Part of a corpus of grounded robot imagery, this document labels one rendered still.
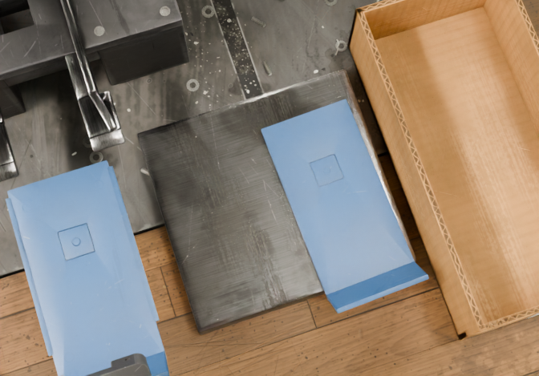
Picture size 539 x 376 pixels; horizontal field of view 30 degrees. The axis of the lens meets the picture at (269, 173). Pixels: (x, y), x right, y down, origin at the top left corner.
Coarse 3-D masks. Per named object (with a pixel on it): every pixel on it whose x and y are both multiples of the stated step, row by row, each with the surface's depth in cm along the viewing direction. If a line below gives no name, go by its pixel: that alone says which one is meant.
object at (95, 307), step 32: (32, 192) 68; (64, 192) 68; (96, 192) 68; (32, 224) 68; (64, 224) 68; (96, 224) 68; (32, 256) 67; (64, 256) 67; (96, 256) 67; (128, 256) 67; (64, 288) 67; (96, 288) 67; (128, 288) 67; (64, 320) 66; (96, 320) 66; (128, 320) 66; (64, 352) 66; (96, 352) 66; (128, 352) 66; (160, 352) 66
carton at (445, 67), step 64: (384, 0) 75; (448, 0) 78; (512, 0) 75; (384, 64) 80; (448, 64) 80; (512, 64) 79; (384, 128) 77; (448, 128) 79; (512, 128) 79; (448, 192) 78; (512, 192) 78; (448, 256) 70; (512, 256) 76; (512, 320) 73
